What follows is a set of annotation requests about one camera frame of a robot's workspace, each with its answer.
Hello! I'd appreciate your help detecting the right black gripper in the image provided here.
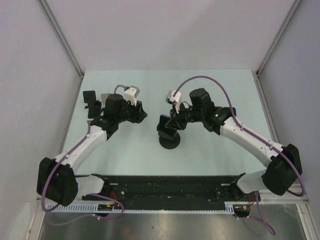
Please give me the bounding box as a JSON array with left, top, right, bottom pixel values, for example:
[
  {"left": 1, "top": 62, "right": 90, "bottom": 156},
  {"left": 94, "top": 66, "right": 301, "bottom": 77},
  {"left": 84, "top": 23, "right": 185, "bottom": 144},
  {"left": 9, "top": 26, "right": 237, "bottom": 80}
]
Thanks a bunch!
[{"left": 165, "top": 102, "right": 204, "bottom": 131}]

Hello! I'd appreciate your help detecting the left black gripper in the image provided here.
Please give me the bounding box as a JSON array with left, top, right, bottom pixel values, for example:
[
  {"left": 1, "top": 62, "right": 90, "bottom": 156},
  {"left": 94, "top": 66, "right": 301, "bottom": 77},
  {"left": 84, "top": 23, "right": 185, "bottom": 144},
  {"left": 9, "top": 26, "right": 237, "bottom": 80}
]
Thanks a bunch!
[{"left": 116, "top": 97, "right": 148, "bottom": 124}]

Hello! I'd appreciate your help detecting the black round base stand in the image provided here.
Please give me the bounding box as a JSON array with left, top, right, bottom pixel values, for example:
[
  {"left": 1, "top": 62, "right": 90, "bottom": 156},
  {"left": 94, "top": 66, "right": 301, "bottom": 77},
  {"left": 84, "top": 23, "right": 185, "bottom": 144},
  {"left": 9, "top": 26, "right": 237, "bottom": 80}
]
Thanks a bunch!
[{"left": 156, "top": 124, "right": 181, "bottom": 150}]

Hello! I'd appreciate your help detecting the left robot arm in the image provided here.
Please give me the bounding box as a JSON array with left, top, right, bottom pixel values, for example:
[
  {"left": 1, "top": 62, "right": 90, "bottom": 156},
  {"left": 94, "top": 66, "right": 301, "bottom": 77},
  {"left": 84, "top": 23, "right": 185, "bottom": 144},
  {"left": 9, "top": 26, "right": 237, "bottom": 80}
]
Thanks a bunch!
[{"left": 36, "top": 93, "right": 148, "bottom": 207}]

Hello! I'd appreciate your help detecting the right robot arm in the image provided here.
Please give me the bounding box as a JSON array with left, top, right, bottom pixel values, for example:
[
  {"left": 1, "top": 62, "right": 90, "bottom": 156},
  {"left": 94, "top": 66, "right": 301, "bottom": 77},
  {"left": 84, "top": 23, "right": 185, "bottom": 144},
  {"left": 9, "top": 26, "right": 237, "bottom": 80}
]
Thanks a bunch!
[{"left": 165, "top": 88, "right": 303, "bottom": 201}]

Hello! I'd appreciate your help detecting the white phone stand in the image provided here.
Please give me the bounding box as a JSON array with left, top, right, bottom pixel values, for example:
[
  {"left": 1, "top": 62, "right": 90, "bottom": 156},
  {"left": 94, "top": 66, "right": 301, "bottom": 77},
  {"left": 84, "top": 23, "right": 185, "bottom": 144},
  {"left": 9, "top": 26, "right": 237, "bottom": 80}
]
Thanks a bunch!
[{"left": 101, "top": 93, "right": 117, "bottom": 119}]

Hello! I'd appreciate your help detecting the black folding phone stand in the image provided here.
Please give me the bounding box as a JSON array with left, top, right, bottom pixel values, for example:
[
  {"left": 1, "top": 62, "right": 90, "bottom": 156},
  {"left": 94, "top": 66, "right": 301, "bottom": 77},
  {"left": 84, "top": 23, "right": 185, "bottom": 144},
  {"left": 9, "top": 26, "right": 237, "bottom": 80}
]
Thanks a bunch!
[{"left": 82, "top": 90, "right": 102, "bottom": 119}]

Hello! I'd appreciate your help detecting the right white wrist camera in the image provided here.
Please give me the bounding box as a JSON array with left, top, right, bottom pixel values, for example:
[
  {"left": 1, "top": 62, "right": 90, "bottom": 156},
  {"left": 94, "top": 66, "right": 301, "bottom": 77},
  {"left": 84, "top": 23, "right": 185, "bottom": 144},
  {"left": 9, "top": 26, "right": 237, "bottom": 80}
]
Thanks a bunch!
[{"left": 166, "top": 90, "right": 182, "bottom": 114}]

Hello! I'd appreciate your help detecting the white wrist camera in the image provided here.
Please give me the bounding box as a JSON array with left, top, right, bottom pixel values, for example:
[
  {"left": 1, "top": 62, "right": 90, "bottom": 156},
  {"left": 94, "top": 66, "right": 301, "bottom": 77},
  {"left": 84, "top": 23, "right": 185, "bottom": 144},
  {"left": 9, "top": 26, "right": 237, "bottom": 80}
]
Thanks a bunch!
[
  {"left": 123, "top": 86, "right": 140, "bottom": 106},
  {"left": 166, "top": 90, "right": 182, "bottom": 114}
]

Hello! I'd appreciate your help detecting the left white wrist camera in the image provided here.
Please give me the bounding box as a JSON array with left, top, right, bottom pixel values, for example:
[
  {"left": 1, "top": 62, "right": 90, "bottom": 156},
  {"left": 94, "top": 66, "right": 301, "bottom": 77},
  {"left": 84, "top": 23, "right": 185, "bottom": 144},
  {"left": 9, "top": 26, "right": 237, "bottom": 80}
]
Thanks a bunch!
[{"left": 123, "top": 86, "right": 140, "bottom": 106}]

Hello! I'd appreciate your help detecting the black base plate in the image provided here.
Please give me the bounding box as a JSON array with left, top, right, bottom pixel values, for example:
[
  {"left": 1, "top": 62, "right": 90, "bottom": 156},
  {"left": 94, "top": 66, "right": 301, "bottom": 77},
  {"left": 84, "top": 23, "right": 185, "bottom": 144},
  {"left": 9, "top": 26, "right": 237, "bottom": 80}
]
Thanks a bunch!
[{"left": 82, "top": 175, "right": 260, "bottom": 210}]

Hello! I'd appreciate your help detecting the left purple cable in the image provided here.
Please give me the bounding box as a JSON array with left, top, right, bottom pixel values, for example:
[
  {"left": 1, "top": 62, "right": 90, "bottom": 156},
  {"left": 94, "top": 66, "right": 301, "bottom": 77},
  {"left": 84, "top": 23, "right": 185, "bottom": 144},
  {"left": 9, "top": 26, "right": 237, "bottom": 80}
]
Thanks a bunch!
[{"left": 41, "top": 84, "right": 126, "bottom": 226}]

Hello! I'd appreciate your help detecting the grey slotted cable duct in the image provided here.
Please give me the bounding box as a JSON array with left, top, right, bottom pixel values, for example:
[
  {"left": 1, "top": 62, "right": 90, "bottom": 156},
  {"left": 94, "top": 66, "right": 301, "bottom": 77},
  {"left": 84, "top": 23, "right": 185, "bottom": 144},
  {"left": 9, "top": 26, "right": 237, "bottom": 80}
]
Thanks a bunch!
[{"left": 51, "top": 201, "right": 251, "bottom": 216}]

